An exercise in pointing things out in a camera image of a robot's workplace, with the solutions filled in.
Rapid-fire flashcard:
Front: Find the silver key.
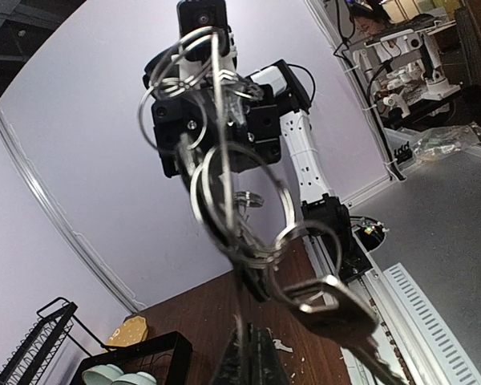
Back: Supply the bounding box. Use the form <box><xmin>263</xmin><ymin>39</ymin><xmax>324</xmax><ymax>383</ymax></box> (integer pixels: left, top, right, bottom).
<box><xmin>283</xmin><ymin>275</ymin><xmax>404</xmax><ymax>384</ymax></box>

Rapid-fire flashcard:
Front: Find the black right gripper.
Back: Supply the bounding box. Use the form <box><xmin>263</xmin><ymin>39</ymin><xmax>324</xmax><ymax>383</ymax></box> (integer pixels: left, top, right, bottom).
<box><xmin>142</xmin><ymin>51</ymin><xmax>284</xmax><ymax>180</ymax></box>

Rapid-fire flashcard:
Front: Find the yellow dotted plate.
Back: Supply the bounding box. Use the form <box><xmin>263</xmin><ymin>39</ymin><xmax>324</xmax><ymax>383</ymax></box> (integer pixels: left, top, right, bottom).
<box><xmin>105</xmin><ymin>316</ymin><xmax>148</xmax><ymax>348</ymax></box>

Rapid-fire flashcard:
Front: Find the pale green bowl front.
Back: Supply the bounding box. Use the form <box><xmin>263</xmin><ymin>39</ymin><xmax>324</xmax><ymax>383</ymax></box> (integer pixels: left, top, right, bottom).
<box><xmin>111</xmin><ymin>371</ymin><xmax>157</xmax><ymax>385</ymax></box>

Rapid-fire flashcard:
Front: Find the pale green bowl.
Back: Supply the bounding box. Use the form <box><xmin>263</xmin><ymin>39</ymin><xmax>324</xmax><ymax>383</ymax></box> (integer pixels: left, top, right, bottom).
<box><xmin>82</xmin><ymin>364</ymin><xmax>124</xmax><ymax>385</ymax></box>
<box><xmin>111</xmin><ymin>371</ymin><xmax>157</xmax><ymax>385</ymax></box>

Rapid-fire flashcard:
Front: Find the aluminium frame post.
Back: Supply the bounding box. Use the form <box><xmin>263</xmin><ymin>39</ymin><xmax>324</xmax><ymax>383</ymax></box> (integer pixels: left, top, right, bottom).
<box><xmin>0</xmin><ymin>111</ymin><xmax>146</xmax><ymax>313</ymax></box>
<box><xmin>305</xmin><ymin>1</ymin><xmax>406</xmax><ymax>182</ymax></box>

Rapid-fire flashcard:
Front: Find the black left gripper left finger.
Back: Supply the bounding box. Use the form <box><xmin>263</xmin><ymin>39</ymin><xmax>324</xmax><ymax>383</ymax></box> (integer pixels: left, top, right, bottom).
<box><xmin>210</xmin><ymin>316</ymin><xmax>245</xmax><ymax>385</ymax></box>

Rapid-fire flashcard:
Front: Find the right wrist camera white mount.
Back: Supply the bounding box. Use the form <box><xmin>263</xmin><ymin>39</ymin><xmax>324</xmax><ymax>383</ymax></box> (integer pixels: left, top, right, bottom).
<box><xmin>176</xmin><ymin>1</ymin><xmax>237</xmax><ymax>80</ymax></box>

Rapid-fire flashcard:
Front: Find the pale green bowl rear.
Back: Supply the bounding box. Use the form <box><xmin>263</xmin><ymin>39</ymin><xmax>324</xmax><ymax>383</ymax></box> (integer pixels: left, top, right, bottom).
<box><xmin>82</xmin><ymin>364</ymin><xmax>124</xmax><ymax>385</ymax></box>

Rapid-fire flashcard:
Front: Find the left aluminium frame post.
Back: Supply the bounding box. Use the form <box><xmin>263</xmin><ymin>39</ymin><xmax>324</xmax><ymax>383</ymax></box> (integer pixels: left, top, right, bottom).
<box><xmin>0</xmin><ymin>111</ymin><xmax>146</xmax><ymax>313</ymax></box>

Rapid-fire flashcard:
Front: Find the aluminium front rail base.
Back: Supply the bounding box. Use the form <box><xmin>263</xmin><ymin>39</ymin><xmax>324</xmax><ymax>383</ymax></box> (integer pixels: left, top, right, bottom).
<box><xmin>304</xmin><ymin>236</ymin><xmax>481</xmax><ymax>385</ymax></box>

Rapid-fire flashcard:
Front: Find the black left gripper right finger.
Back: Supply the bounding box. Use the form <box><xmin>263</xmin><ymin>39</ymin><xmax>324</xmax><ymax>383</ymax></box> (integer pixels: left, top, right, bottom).
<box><xmin>244</xmin><ymin>323</ymin><xmax>289</xmax><ymax>385</ymax></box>

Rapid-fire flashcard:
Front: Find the black wire dish rack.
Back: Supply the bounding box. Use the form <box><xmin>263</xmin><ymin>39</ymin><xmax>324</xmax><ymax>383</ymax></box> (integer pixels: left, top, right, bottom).
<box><xmin>0</xmin><ymin>297</ymin><xmax>193</xmax><ymax>384</ymax></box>

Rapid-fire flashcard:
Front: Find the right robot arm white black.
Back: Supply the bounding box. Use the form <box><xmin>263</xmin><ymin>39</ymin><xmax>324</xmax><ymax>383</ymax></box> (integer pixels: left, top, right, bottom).
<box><xmin>143</xmin><ymin>51</ymin><xmax>371</xmax><ymax>283</ymax></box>

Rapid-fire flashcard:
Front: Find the right aluminium frame post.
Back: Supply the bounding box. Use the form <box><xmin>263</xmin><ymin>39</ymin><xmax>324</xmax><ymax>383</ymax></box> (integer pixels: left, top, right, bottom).
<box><xmin>305</xmin><ymin>1</ymin><xmax>406</xmax><ymax>182</ymax></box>

